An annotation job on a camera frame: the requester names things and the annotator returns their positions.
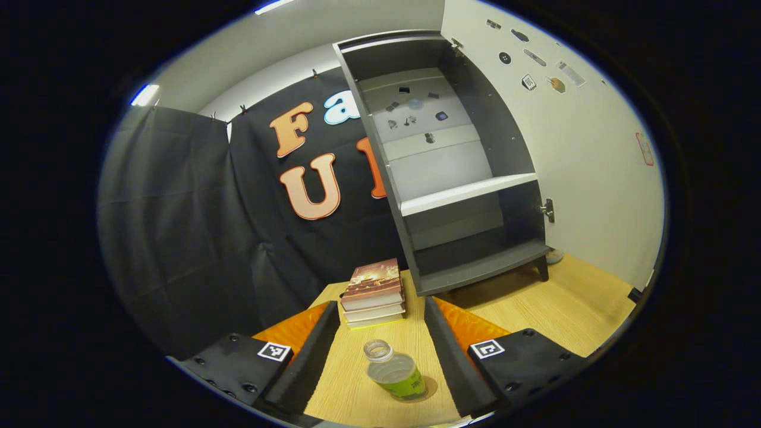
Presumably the brown round coaster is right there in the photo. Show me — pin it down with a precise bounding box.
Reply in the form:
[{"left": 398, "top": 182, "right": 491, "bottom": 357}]
[{"left": 392, "top": 374, "right": 439, "bottom": 404}]

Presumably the beige cabinet door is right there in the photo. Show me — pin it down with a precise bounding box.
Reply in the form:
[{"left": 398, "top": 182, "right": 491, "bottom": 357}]
[{"left": 440, "top": 0, "right": 665, "bottom": 292}]

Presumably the white cabinet shelf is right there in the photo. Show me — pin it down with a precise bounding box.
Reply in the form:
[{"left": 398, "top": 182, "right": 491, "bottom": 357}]
[{"left": 399, "top": 172, "right": 539, "bottom": 217}]

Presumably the clear bottle with green label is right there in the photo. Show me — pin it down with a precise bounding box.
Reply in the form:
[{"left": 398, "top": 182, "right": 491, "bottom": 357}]
[{"left": 363, "top": 339, "right": 428, "bottom": 401}]

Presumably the black backdrop cloth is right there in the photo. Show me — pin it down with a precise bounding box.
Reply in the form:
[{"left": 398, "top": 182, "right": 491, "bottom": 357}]
[{"left": 97, "top": 65, "right": 411, "bottom": 360}]

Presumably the book with yellow edge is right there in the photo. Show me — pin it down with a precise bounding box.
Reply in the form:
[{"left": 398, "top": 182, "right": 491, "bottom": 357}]
[{"left": 345, "top": 314, "right": 408, "bottom": 331}]

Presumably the white book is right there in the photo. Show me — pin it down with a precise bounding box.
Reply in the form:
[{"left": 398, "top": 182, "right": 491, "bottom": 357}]
[{"left": 342, "top": 302, "right": 407, "bottom": 323}]

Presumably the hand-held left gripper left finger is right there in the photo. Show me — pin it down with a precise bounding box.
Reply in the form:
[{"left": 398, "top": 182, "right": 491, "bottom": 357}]
[{"left": 167, "top": 300, "right": 341, "bottom": 417}]

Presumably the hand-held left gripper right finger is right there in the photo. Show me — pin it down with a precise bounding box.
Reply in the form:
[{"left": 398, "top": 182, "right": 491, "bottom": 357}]
[{"left": 423, "top": 296, "right": 590, "bottom": 419}]

